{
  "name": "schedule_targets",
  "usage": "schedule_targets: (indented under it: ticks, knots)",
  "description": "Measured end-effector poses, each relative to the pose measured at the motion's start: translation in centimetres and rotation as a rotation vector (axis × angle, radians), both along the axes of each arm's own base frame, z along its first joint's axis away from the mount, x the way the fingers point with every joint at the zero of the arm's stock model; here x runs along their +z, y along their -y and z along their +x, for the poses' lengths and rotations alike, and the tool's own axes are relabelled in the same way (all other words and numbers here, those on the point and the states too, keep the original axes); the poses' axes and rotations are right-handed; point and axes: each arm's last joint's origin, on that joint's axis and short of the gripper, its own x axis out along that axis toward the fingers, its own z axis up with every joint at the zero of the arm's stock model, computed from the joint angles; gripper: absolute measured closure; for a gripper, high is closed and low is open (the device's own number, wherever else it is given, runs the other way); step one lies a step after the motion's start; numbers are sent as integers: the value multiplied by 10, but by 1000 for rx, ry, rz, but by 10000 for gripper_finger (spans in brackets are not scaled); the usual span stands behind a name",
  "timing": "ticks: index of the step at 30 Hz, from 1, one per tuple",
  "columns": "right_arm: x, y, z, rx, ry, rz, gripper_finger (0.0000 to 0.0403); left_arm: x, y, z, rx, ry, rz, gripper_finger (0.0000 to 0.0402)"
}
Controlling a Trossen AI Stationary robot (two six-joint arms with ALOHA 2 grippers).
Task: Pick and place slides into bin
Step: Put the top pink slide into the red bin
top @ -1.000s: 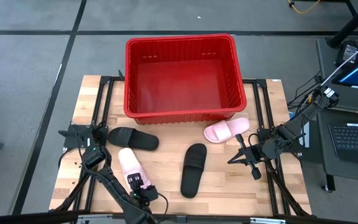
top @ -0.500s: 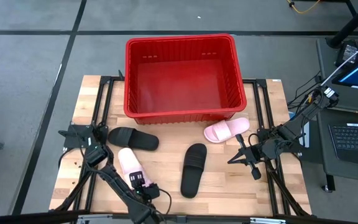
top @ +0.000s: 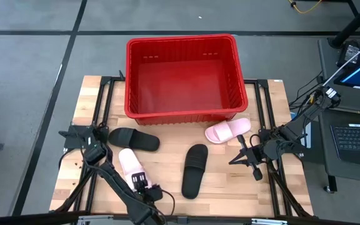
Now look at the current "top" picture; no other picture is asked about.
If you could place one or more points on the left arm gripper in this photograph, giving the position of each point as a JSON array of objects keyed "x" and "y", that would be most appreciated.
[{"x": 152, "y": 193}]

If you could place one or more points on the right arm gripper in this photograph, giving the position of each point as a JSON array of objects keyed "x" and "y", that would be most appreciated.
[{"x": 266, "y": 151}]

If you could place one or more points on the pale pink slide sandal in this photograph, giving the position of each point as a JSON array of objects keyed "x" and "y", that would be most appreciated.
[
  {"x": 130, "y": 162},
  {"x": 227, "y": 130}
]

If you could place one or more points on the black slide sandal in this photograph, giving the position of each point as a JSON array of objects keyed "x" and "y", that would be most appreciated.
[
  {"x": 194, "y": 175},
  {"x": 136, "y": 140}
]

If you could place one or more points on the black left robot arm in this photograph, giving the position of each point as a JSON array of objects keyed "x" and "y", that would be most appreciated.
[{"x": 117, "y": 184}]

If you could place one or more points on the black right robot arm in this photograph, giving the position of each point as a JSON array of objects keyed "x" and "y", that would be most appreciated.
[{"x": 308, "y": 117}]

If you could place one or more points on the red plastic bin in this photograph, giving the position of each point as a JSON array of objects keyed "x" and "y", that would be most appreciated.
[{"x": 183, "y": 87}]

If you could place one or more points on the white and blue flat device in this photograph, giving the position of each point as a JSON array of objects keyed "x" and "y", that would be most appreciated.
[{"x": 308, "y": 137}]

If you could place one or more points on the small white label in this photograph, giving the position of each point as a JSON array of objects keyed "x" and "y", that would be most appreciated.
[{"x": 278, "y": 81}]

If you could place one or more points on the small yellow tag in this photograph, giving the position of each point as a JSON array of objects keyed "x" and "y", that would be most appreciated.
[{"x": 310, "y": 99}]

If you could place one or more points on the dark grey desk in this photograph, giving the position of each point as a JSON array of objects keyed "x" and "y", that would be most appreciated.
[{"x": 355, "y": 175}]

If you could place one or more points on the black keyboard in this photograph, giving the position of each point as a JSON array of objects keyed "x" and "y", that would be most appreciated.
[{"x": 358, "y": 142}]

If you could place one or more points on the black power brick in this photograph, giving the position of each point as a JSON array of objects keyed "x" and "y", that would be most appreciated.
[{"x": 350, "y": 51}]

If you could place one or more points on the thin white rod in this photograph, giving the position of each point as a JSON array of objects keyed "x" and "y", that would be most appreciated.
[{"x": 359, "y": 53}]

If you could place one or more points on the thick black pole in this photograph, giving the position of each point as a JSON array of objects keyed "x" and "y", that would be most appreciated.
[{"x": 352, "y": 26}]

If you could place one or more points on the silver metal bracket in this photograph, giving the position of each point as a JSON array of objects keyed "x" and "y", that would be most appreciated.
[
  {"x": 94, "y": 220},
  {"x": 269, "y": 222}
]

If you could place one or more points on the black aluminium table frame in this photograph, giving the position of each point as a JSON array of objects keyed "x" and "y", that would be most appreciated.
[
  {"x": 262, "y": 82},
  {"x": 105, "y": 79}
]

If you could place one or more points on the long black frame beam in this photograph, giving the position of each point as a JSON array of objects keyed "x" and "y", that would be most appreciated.
[{"x": 27, "y": 218}]

